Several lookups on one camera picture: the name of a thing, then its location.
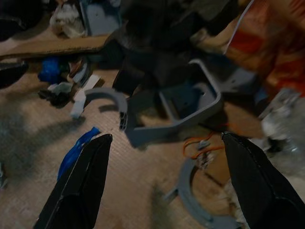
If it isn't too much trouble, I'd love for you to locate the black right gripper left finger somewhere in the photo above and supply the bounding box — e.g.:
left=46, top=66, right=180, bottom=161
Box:
left=33, top=133, right=113, bottom=229

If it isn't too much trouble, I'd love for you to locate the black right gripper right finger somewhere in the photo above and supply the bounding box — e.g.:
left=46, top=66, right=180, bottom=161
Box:
left=221, top=132, right=305, bottom=229

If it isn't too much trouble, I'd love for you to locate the blue plastic glove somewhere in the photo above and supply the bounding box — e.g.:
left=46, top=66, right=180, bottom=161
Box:
left=56, top=126, right=101, bottom=182

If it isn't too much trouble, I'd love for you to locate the clear plastic bottle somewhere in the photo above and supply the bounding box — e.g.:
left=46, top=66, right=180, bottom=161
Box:
left=258, top=88, right=305, bottom=177

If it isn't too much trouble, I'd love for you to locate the grey curved arc part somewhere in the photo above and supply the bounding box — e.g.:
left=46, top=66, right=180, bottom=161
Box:
left=84, top=87, right=129, bottom=131

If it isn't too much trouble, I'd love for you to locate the blue crumpled plastic bag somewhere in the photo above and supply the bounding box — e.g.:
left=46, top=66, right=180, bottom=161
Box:
left=38, top=57, right=63, bottom=83

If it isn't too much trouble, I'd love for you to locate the orange red patterned bag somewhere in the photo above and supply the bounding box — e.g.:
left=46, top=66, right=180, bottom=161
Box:
left=225, top=0, right=305, bottom=94

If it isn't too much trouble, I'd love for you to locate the brown cardboard sheet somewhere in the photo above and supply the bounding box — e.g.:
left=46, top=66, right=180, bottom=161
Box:
left=0, top=32, right=112, bottom=61

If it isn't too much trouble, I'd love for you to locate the white crumpled plastic bag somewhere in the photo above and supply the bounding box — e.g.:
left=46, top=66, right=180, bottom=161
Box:
left=49, top=2, right=87, bottom=38

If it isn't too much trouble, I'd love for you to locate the black cloth pile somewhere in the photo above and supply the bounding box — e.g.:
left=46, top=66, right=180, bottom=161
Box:
left=112, top=0, right=241, bottom=96

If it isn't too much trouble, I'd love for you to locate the grey printed box part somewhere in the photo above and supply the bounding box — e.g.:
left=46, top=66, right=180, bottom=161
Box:
left=80, top=0, right=122, bottom=36

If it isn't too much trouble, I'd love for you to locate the orange wire bundle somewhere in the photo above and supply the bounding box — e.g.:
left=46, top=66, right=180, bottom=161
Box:
left=183, top=123, right=230, bottom=170

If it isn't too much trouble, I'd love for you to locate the grey ring bracket part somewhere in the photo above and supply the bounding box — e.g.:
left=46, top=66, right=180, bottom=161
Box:
left=163, top=157, right=241, bottom=229

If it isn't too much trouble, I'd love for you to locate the grey printed frame part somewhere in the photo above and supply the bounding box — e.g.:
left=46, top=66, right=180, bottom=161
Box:
left=126, top=59, right=222, bottom=149

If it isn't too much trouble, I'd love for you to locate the white thin cable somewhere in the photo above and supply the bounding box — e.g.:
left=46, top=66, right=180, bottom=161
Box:
left=225, top=0, right=255, bottom=48

